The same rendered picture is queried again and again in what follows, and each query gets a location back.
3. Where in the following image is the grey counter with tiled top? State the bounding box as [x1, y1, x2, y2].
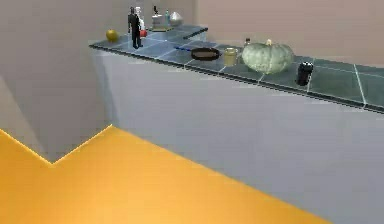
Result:
[88, 23, 384, 224]

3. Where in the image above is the yellowish glass jar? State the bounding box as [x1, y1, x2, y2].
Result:
[223, 47, 239, 67]

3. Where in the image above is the pale green pumpkin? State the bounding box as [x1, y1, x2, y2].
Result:
[241, 39, 295, 75]

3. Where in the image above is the grey toaster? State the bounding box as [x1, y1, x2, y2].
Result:
[148, 5, 175, 33]

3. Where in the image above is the tall black bottle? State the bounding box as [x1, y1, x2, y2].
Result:
[127, 6, 144, 50]

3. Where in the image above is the white bottle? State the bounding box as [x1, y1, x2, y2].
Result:
[135, 6, 146, 32]

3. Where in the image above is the yellow apple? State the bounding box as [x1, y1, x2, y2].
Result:
[105, 28, 120, 43]

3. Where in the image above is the black frying pan blue handle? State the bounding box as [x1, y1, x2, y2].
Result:
[174, 45, 222, 62]

